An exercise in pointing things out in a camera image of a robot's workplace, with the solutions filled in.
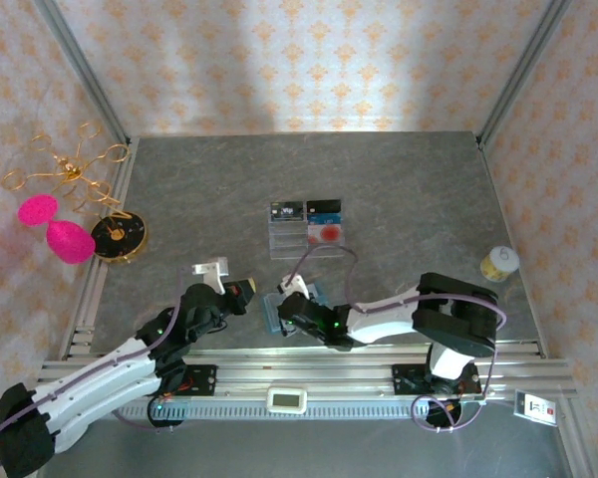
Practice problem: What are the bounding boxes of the blue leather card holder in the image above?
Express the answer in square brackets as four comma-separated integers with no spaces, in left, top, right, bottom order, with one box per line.
[261,281,333,336]

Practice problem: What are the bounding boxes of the large pink egg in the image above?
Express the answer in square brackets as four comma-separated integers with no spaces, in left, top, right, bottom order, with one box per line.
[46,218,97,265]

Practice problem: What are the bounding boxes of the small pink egg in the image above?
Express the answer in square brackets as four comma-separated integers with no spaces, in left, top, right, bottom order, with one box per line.
[18,193,60,228]

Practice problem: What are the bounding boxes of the white card with red circles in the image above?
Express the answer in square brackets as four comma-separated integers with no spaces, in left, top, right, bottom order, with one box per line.
[307,223,345,245]

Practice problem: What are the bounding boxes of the grey slotted cable duct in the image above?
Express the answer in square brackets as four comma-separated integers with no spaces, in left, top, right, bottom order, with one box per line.
[114,400,484,422]

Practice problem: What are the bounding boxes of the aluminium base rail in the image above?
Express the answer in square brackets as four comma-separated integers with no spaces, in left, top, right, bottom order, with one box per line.
[39,341,577,407]

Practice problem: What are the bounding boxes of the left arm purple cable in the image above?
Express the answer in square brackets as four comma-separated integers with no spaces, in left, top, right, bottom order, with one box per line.
[0,268,185,478]

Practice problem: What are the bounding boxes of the aluminium table edge rail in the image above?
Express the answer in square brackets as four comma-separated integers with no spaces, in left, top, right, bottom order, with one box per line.
[59,136,141,360]

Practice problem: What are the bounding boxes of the clear acrylic card stand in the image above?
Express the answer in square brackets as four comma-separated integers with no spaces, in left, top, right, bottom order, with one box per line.
[268,198,348,260]

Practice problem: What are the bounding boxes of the white digital timer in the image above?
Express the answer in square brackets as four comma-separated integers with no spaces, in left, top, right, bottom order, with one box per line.
[266,386,309,414]

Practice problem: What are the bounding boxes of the aluminium frame post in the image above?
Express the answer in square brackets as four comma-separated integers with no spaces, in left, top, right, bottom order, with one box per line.
[33,0,131,145]
[475,0,574,148]

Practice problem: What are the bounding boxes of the yellow jar with white lid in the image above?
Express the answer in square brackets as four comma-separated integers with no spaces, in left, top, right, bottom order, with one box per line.
[479,245,521,284]

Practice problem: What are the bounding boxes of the small white label box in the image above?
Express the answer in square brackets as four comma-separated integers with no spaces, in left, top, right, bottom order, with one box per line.
[512,389,559,427]

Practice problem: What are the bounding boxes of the black VIP card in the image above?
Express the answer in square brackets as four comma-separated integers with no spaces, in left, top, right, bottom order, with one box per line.
[270,200,306,223]

